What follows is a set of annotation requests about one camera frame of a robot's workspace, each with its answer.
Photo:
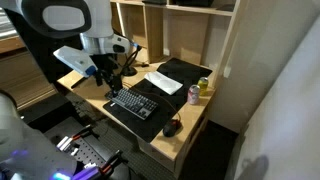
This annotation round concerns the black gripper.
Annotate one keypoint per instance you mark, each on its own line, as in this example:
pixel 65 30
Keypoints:
pixel 105 72

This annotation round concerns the pink soda can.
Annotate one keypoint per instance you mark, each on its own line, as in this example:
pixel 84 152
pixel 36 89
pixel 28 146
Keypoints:
pixel 193 94

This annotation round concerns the yellow soda can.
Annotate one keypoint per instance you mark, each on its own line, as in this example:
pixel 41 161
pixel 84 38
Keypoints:
pixel 203 84

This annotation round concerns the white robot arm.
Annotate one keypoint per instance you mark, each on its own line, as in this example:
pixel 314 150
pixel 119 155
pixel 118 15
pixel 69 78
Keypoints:
pixel 90 20

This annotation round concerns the white folded paper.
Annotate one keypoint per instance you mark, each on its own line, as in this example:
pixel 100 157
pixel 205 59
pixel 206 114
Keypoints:
pixel 163 82

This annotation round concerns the black gooseneck desk lamp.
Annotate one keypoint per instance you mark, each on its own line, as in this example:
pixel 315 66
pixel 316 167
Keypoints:
pixel 127 69

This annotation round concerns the grey mechanical keyboard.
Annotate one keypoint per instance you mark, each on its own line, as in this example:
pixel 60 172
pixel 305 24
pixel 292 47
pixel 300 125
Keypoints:
pixel 133 102

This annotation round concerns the black desk mat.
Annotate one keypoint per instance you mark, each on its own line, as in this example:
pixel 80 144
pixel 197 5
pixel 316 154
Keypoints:
pixel 183 72

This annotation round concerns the red black clamp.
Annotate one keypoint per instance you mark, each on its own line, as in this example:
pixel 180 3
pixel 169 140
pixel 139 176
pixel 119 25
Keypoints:
pixel 66 141
pixel 98 173

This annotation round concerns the black curved monitor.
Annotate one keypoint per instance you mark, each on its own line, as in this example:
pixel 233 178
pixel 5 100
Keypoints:
pixel 42 47

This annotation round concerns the black computer mouse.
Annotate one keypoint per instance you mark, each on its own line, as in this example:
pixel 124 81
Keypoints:
pixel 171 127

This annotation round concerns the wooden desk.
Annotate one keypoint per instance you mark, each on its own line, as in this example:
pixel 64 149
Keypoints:
pixel 170 152

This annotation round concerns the wooden shelf unit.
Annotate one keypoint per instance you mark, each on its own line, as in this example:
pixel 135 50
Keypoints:
pixel 192 34

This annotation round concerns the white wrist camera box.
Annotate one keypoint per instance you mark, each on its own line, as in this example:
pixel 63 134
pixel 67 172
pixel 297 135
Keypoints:
pixel 76 59

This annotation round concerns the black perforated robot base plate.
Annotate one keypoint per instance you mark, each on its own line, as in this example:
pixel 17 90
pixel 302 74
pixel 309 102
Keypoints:
pixel 88 151

